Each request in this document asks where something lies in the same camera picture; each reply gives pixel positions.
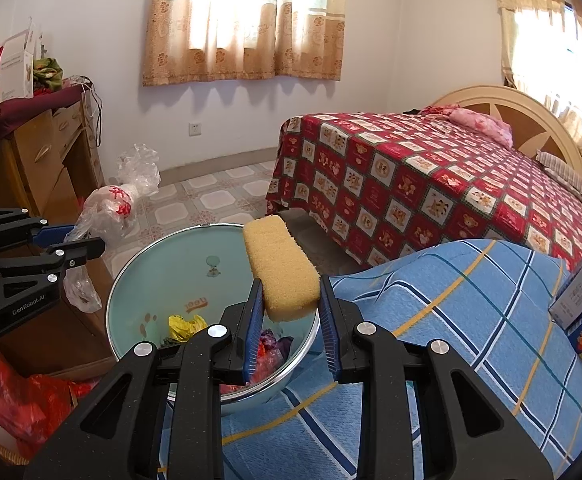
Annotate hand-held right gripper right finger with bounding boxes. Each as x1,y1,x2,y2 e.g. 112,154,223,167
318,275,554,480

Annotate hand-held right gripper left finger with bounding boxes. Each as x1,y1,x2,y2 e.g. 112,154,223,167
24,277,266,480

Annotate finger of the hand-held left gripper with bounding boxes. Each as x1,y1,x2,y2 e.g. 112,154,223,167
0,237,107,287
0,207,79,261

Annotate clear plastic bag red print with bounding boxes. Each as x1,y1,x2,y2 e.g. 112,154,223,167
64,142,161,313

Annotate yellow plastic bag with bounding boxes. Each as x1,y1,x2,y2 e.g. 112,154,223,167
167,314,209,343

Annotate yellow sponge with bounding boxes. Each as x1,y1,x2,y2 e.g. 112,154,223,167
242,215,321,322

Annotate red mesh bag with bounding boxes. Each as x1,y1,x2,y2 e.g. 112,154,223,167
220,347,292,397

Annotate wooden chair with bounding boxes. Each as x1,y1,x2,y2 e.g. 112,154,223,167
0,77,117,376

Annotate maroon cloth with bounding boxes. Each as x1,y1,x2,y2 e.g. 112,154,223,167
0,85,84,136

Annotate blue plaid tablecloth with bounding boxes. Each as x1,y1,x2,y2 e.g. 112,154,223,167
221,239,582,480

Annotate red patterned bedspread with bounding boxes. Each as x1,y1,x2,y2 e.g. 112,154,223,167
266,112,582,271

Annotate green and red clothes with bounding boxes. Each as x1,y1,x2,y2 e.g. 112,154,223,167
31,57,64,93

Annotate white paper box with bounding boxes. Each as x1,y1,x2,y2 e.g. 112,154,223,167
0,17,42,103

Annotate wide beige window curtain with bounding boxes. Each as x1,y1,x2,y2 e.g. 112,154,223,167
142,0,347,87

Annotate white milk carton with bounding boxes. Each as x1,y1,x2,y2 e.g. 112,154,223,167
548,240,582,331

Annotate pink floral pillow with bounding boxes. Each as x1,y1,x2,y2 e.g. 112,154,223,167
418,104,514,148

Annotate striped pillow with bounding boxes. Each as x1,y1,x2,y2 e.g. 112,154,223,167
536,150,582,203

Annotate cream wooden headboard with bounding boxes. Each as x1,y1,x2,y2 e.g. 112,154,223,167
428,85,582,193

